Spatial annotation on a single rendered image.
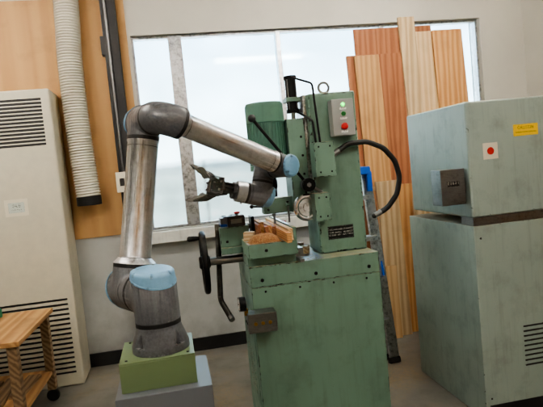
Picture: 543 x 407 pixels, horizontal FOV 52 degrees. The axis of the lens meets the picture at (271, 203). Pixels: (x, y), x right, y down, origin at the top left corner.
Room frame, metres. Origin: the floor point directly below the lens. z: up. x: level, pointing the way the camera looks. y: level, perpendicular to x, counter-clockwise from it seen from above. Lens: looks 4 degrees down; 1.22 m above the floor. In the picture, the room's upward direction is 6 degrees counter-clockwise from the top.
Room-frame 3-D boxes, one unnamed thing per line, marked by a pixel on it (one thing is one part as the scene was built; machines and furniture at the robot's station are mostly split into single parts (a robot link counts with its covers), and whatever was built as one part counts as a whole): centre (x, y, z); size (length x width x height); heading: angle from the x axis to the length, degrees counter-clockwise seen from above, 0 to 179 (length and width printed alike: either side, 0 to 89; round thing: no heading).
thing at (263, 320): (2.26, 0.09, 0.58); 0.12 x 0.08 x 0.08; 99
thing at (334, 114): (2.46, -0.35, 1.40); 0.10 x 0.06 x 0.16; 99
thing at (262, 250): (2.57, 0.11, 0.87); 0.61 x 0.30 x 0.06; 9
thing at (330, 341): (2.57, -0.13, 0.35); 0.58 x 0.45 x 0.71; 99
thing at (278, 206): (2.55, -0.03, 1.03); 0.14 x 0.07 x 0.09; 99
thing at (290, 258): (2.53, 0.05, 0.82); 0.40 x 0.21 x 0.04; 9
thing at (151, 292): (1.83, 0.42, 0.83); 0.17 x 0.15 x 0.18; 38
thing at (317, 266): (2.56, -0.13, 0.76); 0.57 x 0.45 x 0.09; 99
